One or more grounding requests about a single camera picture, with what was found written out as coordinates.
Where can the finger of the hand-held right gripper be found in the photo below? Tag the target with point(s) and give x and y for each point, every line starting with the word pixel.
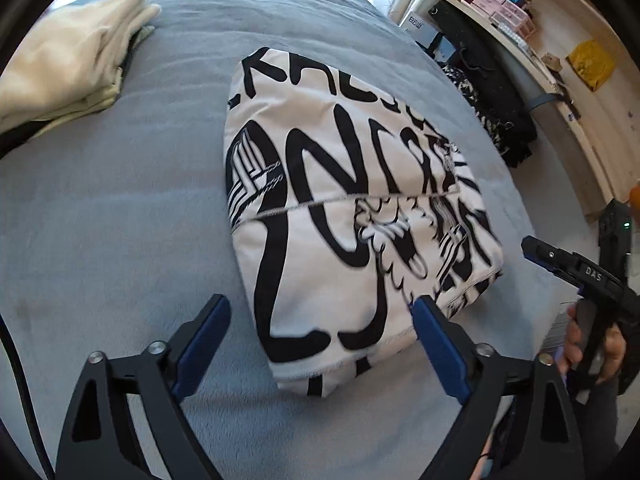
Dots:
pixel 545 257

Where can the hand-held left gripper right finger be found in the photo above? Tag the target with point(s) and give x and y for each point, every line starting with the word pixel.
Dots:
pixel 440 352

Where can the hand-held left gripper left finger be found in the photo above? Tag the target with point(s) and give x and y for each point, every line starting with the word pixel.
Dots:
pixel 200 352

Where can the black and white printed jacket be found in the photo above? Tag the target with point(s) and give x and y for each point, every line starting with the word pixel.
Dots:
pixel 300 120

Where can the person's right hand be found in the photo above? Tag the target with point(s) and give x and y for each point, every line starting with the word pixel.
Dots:
pixel 572 340

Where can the wooden shelf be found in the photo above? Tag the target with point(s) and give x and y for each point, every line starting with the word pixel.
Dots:
pixel 590 125

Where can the grey-blue bed blanket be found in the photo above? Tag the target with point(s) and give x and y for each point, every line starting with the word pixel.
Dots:
pixel 125 210

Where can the yellow plastic bag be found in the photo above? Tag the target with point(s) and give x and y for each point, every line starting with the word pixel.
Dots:
pixel 590 65

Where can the black white patterned cloth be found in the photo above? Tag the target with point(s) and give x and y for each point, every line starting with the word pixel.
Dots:
pixel 457 77

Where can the stack of pink boxes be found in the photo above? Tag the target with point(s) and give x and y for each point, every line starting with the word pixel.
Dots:
pixel 505 15

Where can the white cardboard box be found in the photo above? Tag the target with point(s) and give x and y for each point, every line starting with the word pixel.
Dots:
pixel 417 25

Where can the cream folded garment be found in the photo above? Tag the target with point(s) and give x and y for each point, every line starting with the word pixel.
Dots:
pixel 65 60

